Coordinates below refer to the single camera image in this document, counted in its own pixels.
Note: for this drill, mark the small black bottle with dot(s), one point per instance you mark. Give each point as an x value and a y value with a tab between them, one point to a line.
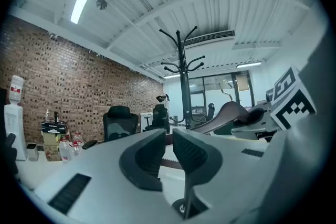
56	116

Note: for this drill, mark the black framed glass partition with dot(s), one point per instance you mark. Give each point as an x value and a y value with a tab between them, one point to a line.
210	89

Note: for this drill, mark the black metal coat rack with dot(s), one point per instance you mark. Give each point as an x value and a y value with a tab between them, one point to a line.
183	81

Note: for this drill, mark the ceiling air vent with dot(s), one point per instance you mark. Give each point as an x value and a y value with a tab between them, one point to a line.
210	37

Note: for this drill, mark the small white figurine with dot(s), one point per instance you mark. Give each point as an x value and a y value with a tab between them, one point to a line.
47	115

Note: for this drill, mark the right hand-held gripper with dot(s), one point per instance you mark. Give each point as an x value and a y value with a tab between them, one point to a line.
288	102

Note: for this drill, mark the pile of clear plastic bottles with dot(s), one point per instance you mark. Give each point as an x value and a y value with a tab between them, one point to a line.
67	149

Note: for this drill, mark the clear water dispenser bottle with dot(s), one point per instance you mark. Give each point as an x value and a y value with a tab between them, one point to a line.
16	89

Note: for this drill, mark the white desk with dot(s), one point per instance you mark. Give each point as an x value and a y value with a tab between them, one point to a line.
145	123

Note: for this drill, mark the white water dispenser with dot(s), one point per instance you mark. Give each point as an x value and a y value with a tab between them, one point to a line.
14	133

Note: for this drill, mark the small grey trash bin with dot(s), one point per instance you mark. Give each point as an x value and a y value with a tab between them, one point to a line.
32	153

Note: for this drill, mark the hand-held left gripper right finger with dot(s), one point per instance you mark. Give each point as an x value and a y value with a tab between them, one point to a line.
236	170

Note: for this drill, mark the brown cardboard boxes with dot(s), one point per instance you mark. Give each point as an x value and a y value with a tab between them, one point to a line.
52	149

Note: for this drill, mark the brown paper sheet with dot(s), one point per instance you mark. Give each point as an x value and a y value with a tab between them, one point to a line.
243	83

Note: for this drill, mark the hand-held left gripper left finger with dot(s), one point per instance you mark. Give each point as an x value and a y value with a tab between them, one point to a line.
105	165

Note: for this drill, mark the round ceiling detector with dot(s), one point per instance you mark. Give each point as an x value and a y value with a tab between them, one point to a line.
101	4

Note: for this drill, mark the black printed box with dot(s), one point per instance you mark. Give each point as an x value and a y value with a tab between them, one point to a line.
53	127

